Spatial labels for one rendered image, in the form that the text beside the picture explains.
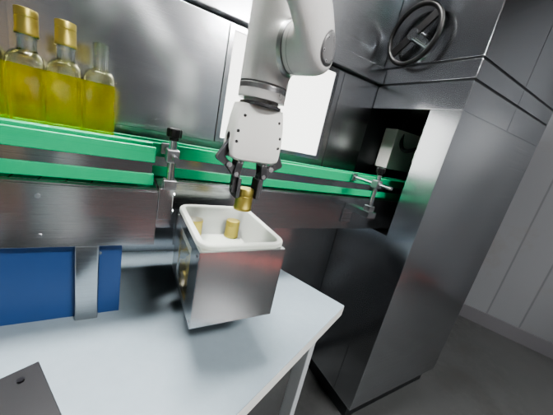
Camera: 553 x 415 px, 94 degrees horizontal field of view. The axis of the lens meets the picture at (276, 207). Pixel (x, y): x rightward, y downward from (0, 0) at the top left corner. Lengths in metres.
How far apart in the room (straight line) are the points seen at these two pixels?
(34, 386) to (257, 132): 0.49
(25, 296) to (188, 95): 0.60
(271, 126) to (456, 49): 0.81
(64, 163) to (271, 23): 0.43
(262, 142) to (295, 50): 0.15
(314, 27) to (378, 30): 0.88
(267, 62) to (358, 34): 0.79
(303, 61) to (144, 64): 0.51
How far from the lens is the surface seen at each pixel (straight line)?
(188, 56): 0.87
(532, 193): 2.86
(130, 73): 0.84
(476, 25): 1.17
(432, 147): 1.08
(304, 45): 0.43
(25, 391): 0.54
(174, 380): 0.59
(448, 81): 1.13
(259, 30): 0.49
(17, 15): 0.73
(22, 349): 0.70
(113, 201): 0.59
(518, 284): 2.98
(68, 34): 0.72
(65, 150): 0.60
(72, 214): 0.61
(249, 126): 0.47
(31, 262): 0.68
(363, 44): 1.24
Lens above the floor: 1.21
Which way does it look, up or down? 15 degrees down
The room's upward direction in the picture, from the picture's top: 12 degrees clockwise
